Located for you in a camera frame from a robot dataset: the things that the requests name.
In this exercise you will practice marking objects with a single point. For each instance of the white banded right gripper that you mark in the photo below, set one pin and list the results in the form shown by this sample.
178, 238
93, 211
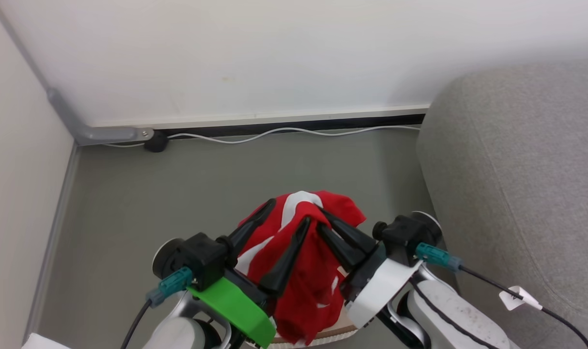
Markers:
376, 286

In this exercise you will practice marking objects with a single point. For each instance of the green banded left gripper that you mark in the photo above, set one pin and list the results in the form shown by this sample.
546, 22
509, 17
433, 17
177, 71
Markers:
236, 305

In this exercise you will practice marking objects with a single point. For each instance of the red and white cloth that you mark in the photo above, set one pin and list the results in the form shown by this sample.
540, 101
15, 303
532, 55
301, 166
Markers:
303, 291

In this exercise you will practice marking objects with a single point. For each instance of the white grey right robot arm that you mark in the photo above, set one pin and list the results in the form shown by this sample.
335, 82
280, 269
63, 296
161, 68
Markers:
449, 315

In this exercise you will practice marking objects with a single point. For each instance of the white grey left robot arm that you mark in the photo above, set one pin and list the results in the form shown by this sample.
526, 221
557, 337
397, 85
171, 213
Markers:
177, 337

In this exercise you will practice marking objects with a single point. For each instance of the grey fabric sofa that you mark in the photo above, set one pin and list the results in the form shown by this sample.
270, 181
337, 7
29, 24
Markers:
517, 169

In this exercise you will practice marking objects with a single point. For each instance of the dark round floor plug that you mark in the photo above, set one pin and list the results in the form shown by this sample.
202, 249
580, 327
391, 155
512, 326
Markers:
156, 142

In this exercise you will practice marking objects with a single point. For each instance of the white flat object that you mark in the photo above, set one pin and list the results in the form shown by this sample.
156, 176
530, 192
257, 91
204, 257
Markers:
42, 341

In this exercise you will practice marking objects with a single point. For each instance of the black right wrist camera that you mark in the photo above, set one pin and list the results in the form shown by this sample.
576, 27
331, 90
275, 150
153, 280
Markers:
405, 237

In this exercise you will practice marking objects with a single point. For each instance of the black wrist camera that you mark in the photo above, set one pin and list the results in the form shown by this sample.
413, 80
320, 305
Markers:
202, 257
405, 237

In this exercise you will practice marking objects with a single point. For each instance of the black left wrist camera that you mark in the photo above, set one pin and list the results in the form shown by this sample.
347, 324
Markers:
202, 257

